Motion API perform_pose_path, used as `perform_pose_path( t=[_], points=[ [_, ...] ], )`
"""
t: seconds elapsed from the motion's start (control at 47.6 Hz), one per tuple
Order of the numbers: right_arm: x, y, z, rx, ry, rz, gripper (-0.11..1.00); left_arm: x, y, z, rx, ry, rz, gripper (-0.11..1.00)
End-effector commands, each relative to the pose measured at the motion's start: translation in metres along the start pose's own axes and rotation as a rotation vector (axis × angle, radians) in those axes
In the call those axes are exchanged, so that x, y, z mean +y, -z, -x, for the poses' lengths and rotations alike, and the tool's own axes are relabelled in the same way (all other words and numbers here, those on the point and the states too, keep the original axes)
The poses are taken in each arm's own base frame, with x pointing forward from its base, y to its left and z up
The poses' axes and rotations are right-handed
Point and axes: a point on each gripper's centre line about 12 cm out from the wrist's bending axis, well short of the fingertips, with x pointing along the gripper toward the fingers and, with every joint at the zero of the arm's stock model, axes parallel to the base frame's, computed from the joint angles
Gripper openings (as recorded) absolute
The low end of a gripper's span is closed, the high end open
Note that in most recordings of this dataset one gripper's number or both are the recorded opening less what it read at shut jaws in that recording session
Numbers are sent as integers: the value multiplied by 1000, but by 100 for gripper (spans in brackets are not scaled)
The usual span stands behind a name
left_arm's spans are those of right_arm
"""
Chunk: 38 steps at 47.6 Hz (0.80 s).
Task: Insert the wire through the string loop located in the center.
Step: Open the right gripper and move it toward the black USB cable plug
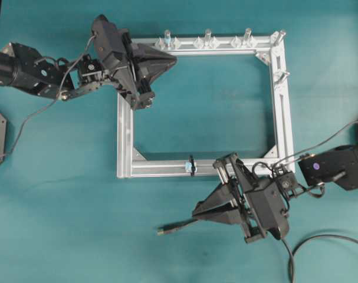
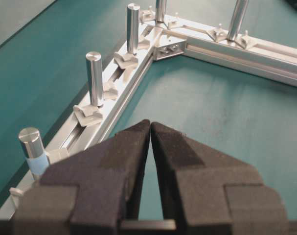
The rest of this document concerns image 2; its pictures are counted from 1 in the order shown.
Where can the plain metal post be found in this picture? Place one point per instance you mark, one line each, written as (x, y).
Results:
(95, 80)
(132, 27)

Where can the metal post with blue tape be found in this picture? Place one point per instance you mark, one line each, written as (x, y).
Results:
(33, 148)

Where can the metal corner post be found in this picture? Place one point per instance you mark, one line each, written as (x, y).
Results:
(160, 10)

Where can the plain metal post far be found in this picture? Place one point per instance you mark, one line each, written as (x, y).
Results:
(132, 27)

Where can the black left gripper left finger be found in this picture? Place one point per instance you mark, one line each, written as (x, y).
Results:
(90, 192)

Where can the metal side post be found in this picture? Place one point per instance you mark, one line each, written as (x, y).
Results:
(237, 19)

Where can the plain metal post middle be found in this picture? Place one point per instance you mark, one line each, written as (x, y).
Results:
(95, 80)

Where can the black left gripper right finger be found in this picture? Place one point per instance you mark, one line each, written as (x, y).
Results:
(208, 192)

